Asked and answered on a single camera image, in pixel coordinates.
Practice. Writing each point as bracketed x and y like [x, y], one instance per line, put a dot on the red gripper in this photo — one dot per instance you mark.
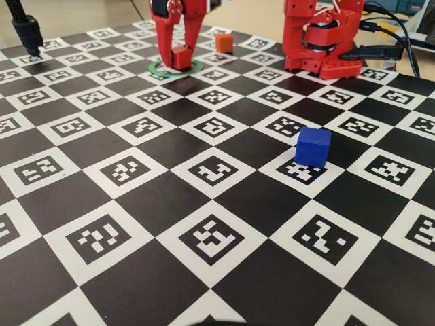
[186, 9]

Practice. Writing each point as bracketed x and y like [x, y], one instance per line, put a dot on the red cube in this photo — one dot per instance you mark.
[181, 59]

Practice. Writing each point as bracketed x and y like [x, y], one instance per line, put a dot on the blue cube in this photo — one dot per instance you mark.
[312, 147]

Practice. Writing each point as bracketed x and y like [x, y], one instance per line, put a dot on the orange cube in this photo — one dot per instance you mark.
[224, 43]

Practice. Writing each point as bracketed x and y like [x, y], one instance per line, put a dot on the black tripod leg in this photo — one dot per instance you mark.
[29, 32]

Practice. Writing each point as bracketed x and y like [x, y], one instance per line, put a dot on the black white marker checkerboard mat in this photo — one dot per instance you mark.
[170, 197]

